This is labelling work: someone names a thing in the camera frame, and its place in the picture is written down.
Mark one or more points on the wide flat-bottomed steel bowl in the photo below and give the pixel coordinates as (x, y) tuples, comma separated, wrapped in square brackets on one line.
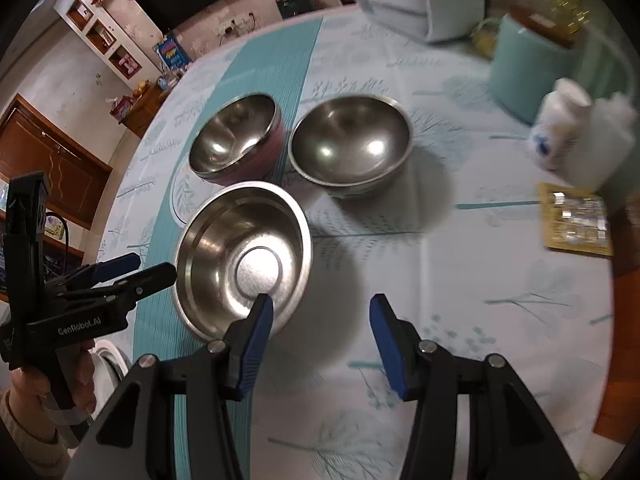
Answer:
[(240, 255)]

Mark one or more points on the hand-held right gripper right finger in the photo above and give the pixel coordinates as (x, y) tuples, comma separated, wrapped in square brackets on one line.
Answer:
[(392, 345)]

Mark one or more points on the teal striped table runner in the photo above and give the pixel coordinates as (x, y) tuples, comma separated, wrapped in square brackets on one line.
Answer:
[(260, 65)]

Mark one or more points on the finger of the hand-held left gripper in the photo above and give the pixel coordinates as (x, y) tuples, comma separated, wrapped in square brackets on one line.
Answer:
[(117, 265), (150, 277)]

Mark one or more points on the round steel bowl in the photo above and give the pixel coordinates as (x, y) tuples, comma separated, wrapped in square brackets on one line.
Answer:
[(350, 145)]

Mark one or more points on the blue printed box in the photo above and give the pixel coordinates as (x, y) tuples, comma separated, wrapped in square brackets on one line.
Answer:
[(172, 51)]

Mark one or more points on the white wall shelf unit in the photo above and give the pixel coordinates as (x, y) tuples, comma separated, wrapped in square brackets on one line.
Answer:
[(100, 35)]

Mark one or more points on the white plate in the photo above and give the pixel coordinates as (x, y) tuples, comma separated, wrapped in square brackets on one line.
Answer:
[(112, 360)]

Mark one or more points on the tree print tablecloth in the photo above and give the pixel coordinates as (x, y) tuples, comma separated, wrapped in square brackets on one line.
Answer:
[(475, 310)]

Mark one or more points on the teal canister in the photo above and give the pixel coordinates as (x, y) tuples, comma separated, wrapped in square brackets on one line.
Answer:
[(530, 70)]

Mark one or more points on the person's left forearm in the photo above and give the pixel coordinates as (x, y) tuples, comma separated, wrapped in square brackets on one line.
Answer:
[(25, 435)]

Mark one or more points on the pink steel bowl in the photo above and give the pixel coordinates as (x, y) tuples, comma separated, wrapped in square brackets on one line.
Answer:
[(235, 130)]

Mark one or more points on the white pill bottle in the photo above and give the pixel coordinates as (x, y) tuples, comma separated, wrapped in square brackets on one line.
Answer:
[(555, 125)]

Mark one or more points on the white squeeze bottle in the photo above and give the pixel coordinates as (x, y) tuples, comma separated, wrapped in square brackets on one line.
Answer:
[(605, 140)]

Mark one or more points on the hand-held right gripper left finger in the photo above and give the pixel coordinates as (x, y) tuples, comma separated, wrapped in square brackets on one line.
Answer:
[(255, 340)]

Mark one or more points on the red tissue box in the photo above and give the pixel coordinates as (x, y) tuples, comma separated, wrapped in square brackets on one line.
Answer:
[(123, 108)]

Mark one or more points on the glass jar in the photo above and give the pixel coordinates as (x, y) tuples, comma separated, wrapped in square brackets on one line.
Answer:
[(484, 37)]

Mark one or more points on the brown wooden door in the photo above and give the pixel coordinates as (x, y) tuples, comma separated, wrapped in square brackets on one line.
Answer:
[(50, 160)]

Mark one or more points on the person's left hand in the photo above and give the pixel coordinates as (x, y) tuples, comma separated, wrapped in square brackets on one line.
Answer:
[(82, 380)]

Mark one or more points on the wooden coaster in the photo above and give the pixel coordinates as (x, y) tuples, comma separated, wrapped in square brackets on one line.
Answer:
[(575, 220)]

